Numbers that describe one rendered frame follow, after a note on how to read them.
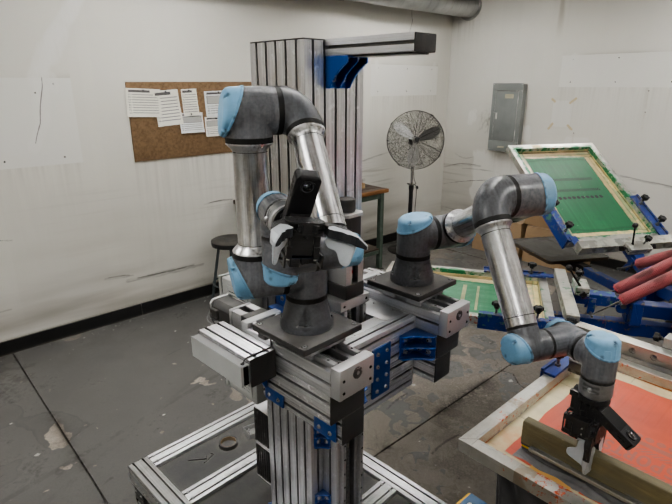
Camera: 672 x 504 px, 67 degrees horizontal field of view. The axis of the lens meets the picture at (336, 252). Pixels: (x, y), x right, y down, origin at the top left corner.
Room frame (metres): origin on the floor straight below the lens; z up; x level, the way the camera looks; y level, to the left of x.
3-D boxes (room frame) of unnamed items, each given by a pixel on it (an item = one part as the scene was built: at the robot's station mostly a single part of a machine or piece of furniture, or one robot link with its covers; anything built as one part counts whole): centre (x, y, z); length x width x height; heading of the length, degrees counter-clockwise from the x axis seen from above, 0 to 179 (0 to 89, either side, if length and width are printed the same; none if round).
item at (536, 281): (2.20, -0.74, 1.05); 1.08 x 0.61 x 0.23; 72
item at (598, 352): (1.06, -0.62, 1.30); 0.09 x 0.08 x 0.11; 19
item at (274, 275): (1.04, 0.10, 1.56); 0.11 x 0.08 x 0.11; 109
